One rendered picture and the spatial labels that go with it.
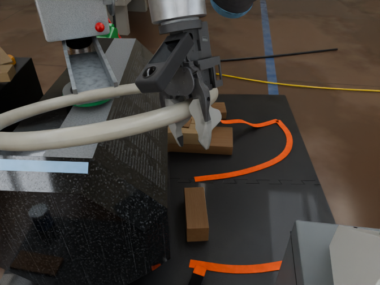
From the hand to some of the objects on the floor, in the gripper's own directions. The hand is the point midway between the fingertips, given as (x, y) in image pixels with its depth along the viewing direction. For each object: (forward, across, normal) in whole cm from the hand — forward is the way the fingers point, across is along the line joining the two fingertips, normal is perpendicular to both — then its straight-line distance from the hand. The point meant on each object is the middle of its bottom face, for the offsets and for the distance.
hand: (189, 142), depth 58 cm
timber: (+84, +82, -84) cm, 144 cm away
